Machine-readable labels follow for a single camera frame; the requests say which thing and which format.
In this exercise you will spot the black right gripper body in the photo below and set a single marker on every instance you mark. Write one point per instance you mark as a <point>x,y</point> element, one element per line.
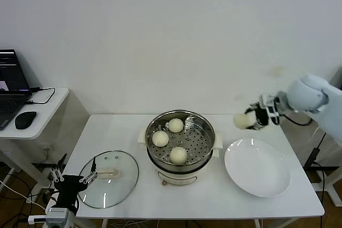
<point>268,111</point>

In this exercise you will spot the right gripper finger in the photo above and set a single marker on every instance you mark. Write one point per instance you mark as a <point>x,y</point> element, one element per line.
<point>257,126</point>
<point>252,108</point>

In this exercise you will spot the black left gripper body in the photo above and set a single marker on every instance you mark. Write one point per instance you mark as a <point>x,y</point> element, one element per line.
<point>69,188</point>

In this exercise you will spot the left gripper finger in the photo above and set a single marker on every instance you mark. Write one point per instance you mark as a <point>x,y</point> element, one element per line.
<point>91,176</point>
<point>56,175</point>

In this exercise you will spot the white steamed baozi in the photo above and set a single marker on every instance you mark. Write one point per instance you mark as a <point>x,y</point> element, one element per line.
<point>241,121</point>
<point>178,155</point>
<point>175,125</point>
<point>160,138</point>

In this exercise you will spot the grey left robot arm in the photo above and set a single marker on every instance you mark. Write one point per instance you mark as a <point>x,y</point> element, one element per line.
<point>58,217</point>

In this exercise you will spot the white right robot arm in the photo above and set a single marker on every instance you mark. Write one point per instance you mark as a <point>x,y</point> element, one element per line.
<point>307,92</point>

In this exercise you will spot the stainless steel steamer basket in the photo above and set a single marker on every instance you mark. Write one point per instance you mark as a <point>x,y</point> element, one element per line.
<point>197,148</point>

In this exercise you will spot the white round plate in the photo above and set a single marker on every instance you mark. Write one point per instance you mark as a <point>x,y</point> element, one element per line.
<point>256,169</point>

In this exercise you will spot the black computer mouse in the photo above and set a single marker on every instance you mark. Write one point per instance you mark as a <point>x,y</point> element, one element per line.
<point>25,120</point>

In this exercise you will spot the silver flat external drive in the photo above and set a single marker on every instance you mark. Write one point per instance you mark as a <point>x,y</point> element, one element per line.
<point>41,97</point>

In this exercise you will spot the white side desk with label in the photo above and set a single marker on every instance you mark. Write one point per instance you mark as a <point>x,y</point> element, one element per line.
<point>336,158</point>

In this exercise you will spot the black open laptop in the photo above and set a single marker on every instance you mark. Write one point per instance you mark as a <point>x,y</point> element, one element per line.
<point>10,105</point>

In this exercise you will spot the cream electric cooker pot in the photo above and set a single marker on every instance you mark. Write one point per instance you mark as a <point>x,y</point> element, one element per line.
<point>181,178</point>

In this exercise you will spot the white wall socket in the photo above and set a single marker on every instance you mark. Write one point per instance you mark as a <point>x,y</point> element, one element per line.
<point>47,148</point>

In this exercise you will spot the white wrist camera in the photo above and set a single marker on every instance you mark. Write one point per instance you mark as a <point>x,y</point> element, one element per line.
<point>37,219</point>

